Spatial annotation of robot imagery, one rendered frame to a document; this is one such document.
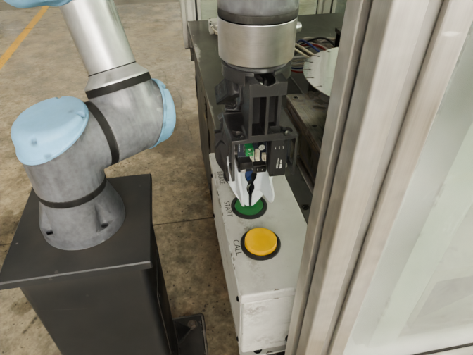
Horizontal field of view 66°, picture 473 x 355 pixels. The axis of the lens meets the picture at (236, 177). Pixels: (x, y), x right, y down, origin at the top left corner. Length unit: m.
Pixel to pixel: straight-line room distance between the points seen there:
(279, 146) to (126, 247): 0.39
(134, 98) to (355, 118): 0.49
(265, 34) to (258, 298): 0.28
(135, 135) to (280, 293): 0.37
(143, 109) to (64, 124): 0.13
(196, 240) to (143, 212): 0.95
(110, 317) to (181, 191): 1.18
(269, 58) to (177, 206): 1.54
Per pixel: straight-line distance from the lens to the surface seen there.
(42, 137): 0.60
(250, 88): 0.34
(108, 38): 0.66
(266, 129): 0.37
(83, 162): 0.63
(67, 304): 0.79
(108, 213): 0.70
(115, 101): 0.65
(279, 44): 0.35
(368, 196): 0.24
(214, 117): 1.02
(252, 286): 0.43
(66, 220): 0.68
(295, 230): 0.49
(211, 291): 1.51
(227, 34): 0.35
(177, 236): 1.70
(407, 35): 0.20
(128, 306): 0.79
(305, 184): 0.79
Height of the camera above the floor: 1.25
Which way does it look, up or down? 39 degrees down
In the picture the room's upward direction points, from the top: straight up
